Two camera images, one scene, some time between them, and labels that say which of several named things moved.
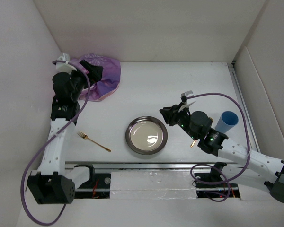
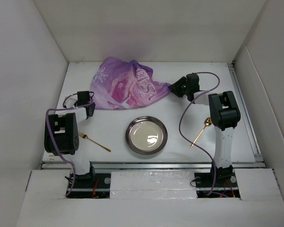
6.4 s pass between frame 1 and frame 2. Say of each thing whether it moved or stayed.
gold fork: stayed
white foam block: stayed
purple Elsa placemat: moved
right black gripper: moved
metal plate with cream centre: stayed
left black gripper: moved
